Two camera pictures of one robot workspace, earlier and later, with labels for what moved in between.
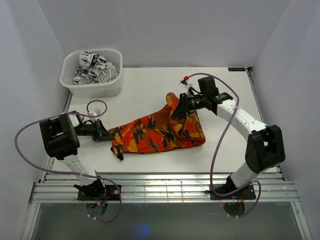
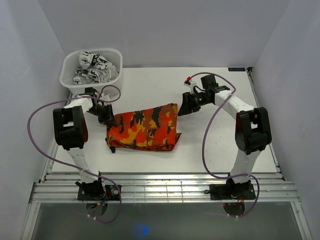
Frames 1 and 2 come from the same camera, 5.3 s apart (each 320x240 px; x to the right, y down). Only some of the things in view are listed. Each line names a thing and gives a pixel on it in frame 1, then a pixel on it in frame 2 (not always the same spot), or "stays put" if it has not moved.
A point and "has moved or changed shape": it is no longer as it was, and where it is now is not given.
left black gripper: x=101 y=133 -> x=109 y=119
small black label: x=236 y=69 stays put
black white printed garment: x=93 y=69 stays put
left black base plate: x=111 y=193 stays put
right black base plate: x=247 y=193 stays put
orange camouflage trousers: x=157 y=131 has moved or changed shape
